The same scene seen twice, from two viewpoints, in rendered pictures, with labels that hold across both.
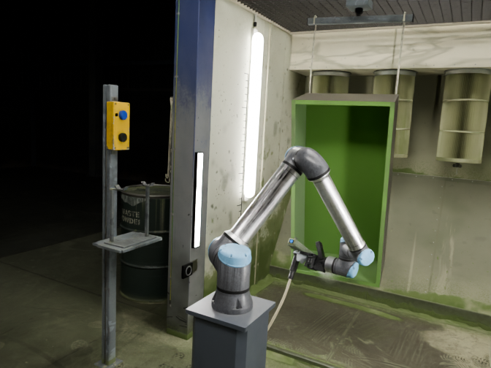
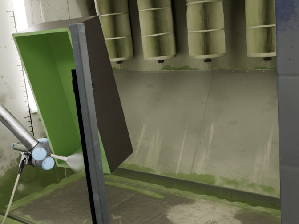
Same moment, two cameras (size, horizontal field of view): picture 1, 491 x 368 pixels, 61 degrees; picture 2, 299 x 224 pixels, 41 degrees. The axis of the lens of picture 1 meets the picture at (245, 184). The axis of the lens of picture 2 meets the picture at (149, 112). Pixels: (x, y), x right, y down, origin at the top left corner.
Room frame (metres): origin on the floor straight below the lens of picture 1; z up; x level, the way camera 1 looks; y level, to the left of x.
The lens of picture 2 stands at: (-0.34, -1.82, 1.61)
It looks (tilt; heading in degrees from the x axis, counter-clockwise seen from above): 12 degrees down; 11
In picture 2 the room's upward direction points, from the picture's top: 6 degrees counter-clockwise
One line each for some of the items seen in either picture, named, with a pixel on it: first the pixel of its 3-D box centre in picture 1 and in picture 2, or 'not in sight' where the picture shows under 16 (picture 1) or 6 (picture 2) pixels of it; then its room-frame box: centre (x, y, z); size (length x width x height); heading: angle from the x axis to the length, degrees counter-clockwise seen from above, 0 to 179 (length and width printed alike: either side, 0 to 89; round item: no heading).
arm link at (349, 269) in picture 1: (345, 267); (45, 162); (2.17, -0.57, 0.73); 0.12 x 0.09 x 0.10; 54
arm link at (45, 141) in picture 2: (348, 248); (42, 147); (2.16, -0.58, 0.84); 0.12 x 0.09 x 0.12; 17
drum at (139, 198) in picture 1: (155, 240); not in sight; (3.43, 0.75, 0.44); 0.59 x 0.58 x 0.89; 43
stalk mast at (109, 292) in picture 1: (109, 231); not in sight; (2.31, 0.76, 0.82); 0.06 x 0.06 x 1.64; 62
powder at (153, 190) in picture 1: (155, 191); not in sight; (3.43, 0.75, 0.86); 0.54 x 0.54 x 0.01
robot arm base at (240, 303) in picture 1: (232, 295); not in sight; (1.80, 0.03, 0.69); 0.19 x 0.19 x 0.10
